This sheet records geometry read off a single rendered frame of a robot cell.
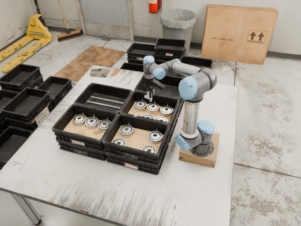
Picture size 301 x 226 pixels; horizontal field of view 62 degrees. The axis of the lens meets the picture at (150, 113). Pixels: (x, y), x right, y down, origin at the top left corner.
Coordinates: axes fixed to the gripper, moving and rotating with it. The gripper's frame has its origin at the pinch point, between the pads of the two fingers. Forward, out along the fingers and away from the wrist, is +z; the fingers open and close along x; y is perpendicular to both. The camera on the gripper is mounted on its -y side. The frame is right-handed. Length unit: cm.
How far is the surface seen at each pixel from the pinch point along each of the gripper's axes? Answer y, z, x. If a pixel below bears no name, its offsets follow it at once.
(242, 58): -94, 91, -243
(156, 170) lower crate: -15, 21, 49
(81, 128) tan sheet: 49, 14, 30
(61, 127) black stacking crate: 62, 11, 35
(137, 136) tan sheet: 4.2, 14.1, 28.8
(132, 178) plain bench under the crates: 1, 27, 55
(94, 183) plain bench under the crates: 25, 27, 65
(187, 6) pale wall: 9, 26, -279
